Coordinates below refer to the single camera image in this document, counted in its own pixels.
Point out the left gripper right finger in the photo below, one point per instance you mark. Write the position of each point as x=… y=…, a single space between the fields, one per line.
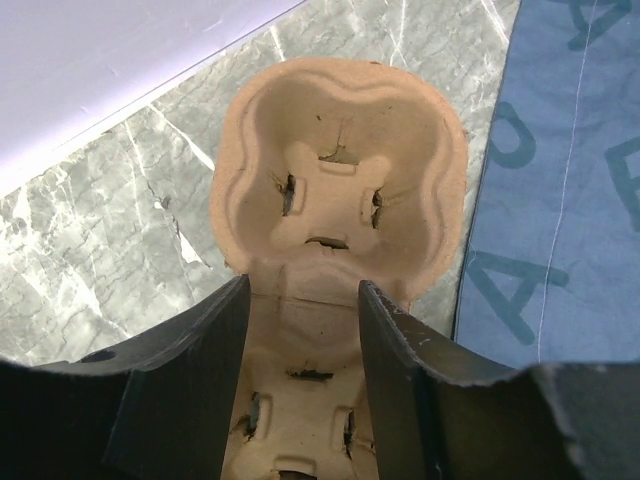
x=441 y=411

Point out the blue letter-print cloth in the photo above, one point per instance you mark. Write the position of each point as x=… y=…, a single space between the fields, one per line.
x=551 y=271

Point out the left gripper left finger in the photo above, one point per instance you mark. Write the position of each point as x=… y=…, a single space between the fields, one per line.
x=155 y=406

